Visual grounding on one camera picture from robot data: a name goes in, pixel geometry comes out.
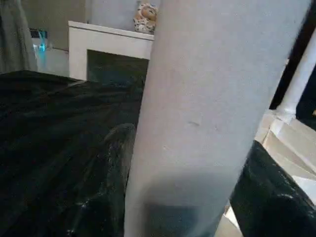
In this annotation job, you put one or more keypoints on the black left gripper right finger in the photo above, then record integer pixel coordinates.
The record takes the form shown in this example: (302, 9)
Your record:
(271, 202)

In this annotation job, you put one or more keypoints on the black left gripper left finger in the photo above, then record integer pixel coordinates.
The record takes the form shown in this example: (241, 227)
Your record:
(106, 192)

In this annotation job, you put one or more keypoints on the white plastic table top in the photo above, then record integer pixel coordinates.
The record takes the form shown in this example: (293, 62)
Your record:
(284, 153)

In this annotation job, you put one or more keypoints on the white plastic table leg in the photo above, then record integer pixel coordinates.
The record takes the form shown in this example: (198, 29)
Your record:
(202, 98)
(301, 74)

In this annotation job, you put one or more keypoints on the black work surface mat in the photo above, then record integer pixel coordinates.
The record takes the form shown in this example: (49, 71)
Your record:
(49, 135)

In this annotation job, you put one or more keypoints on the white glass-door cabinet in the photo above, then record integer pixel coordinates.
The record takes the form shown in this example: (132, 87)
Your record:
(81, 42)

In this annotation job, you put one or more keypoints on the white and turquoise rack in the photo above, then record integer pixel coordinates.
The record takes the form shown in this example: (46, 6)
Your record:
(40, 42)

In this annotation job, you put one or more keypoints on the white spotted plush toy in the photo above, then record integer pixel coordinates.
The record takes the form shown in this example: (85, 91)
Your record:
(145, 18)

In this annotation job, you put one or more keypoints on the grey curtain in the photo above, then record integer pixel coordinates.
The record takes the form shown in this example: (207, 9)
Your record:
(14, 37)

